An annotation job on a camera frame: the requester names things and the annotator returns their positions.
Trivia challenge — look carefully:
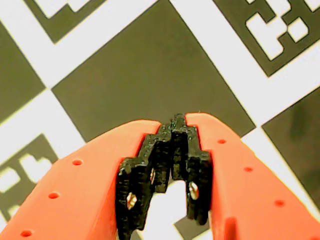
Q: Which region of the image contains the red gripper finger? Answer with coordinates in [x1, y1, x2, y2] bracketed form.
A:
[0, 119, 173, 240]
[171, 111, 320, 240]

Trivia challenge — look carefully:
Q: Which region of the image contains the black white marker board mat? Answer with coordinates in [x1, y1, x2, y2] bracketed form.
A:
[0, 0, 320, 240]

